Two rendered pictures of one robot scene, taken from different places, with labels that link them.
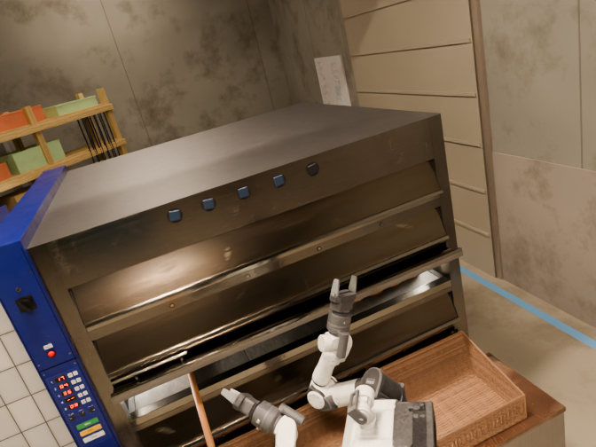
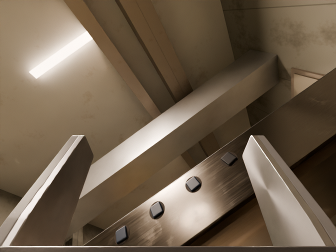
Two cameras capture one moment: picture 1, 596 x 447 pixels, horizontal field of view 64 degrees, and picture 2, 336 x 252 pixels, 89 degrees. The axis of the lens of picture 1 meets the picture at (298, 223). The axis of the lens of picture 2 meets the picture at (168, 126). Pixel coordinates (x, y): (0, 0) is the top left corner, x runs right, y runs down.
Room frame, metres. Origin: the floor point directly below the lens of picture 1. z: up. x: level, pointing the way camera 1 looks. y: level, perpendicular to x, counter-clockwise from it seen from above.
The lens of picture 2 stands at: (1.50, -0.15, 1.67)
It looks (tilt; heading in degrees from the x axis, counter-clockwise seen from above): 52 degrees up; 12
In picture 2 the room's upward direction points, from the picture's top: 38 degrees counter-clockwise
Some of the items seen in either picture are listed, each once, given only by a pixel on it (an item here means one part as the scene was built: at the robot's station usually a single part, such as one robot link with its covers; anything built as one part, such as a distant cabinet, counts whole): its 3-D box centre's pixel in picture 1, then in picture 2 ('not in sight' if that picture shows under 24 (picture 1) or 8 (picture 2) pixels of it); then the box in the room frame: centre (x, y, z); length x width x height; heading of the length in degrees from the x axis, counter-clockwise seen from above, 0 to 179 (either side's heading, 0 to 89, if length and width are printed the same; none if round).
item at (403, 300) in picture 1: (304, 343); not in sight; (2.08, 0.12, 1.16); 1.80 x 0.06 x 0.04; 106
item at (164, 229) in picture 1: (262, 193); (184, 209); (2.08, 0.12, 1.99); 1.80 x 0.08 x 0.21; 106
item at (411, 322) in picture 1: (311, 368); not in sight; (2.05, 0.12, 1.02); 1.79 x 0.11 x 0.19; 106
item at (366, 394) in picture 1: (364, 406); not in sight; (1.22, -0.06, 1.46); 0.10 x 0.07 x 0.09; 162
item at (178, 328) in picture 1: (288, 282); not in sight; (2.05, 0.12, 1.54); 1.79 x 0.11 x 0.19; 106
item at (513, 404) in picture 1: (450, 391); not in sight; (1.97, -0.56, 0.72); 0.56 x 0.49 x 0.28; 105
